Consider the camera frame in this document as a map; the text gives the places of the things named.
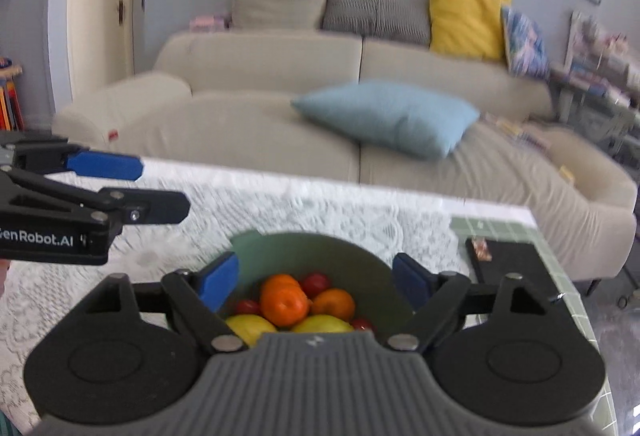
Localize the floral patterned cushion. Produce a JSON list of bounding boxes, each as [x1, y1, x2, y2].
[[501, 6, 552, 81]]

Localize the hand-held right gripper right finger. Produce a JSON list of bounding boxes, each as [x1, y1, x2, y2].
[[387, 253, 549, 353]]

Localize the small books pile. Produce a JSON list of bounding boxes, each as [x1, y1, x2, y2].
[[484, 112, 552, 150]]

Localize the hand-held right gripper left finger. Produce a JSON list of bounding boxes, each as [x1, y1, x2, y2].
[[84, 252, 249, 353]]

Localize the yellow-green apple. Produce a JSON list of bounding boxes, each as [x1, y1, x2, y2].
[[291, 314, 355, 335], [225, 314, 278, 348]]

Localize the light blue pillow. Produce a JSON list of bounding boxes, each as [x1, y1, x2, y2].
[[291, 80, 482, 160]]

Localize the pink flat item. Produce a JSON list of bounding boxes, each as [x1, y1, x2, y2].
[[190, 15, 232, 30]]

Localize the black notebook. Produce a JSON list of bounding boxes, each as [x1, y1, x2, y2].
[[465, 237, 557, 289]]

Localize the green colander bowl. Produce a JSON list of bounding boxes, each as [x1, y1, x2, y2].
[[231, 231, 416, 348]]

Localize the white desk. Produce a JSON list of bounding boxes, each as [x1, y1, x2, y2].
[[550, 66, 640, 162]]

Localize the yellow cushion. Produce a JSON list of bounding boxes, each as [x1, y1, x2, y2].
[[428, 0, 515, 63]]

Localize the cream door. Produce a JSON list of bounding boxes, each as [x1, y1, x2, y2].
[[67, 0, 151, 103]]

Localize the green grid tablecloth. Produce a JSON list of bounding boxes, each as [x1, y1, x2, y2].
[[450, 215, 617, 436]]

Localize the grey striped cushion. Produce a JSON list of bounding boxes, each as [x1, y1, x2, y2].
[[322, 0, 432, 48]]

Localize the white lace tablecloth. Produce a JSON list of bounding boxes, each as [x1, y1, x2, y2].
[[0, 158, 540, 427]]

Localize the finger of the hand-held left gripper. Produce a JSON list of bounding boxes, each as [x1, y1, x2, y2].
[[0, 131, 145, 182], [0, 166, 192, 237]]

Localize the orange mandarin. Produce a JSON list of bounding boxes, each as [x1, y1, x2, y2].
[[310, 288, 356, 323], [260, 274, 309, 329]]

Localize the pile of books and boxes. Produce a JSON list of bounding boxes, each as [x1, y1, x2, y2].
[[564, 10, 640, 92]]

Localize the beige sofa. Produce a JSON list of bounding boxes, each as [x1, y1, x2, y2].
[[52, 30, 638, 282]]

